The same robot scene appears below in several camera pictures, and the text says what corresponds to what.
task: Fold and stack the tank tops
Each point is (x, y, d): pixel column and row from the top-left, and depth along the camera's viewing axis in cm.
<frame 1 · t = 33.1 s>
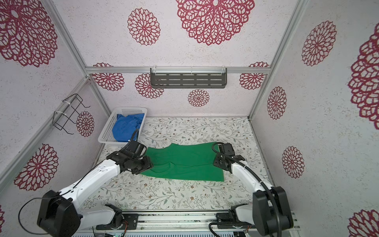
left hand: (149, 168, 83), fingers open
right hand: (217, 160, 89), fingers open
green tank top: (193, 162, 102), on the table
blue tank top: (124, 127, 111), point 5 cm above the table
white plastic basket: (107, 137, 104), point 5 cm above the table

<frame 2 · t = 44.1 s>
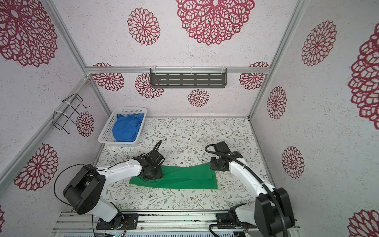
left hand: (157, 177, 90), fingers open
right hand: (214, 163, 86), fingers open
green tank top: (199, 176, 90), point 2 cm above the table
the other named things where they were.

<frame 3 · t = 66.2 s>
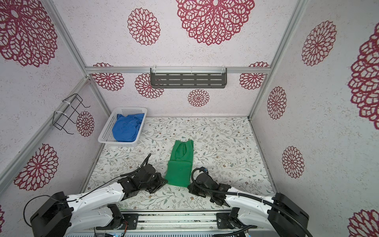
left hand: (168, 183, 82), fingers closed
right hand: (185, 186, 80), fingers closed
green tank top: (178, 167, 94), on the table
the other named things where they were.

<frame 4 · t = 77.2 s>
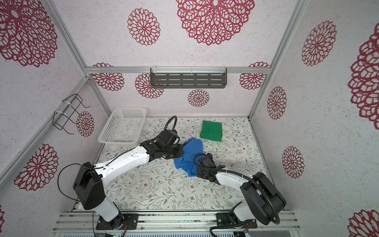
left hand: (183, 154, 82), fingers closed
right hand: (199, 170, 91), fingers closed
green tank top: (211, 130, 112), point 3 cm above the table
blue tank top: (192, 147, 102), point 2 cm above the table
the other named things where they were.

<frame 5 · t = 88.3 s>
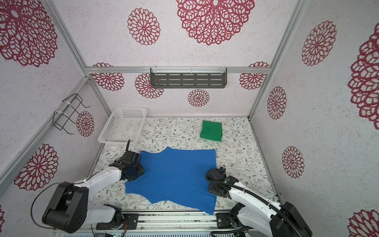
left hand: (141, 173, 91), fingers open
right hand: (211, 187, 84), fingers closed
blue tank top: (174, 177, 91), on the table
the other named things where they were.

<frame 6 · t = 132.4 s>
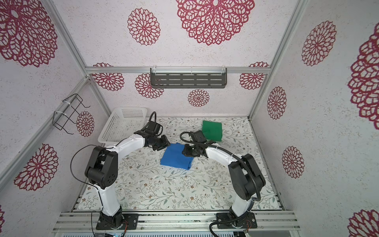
left hand: (167, 146, 95), fingers open
right hand: (183, 149, 90), fingers closed
blue tank top: (171, 154, 94), point 6 cm above the table
the other named things where they were.

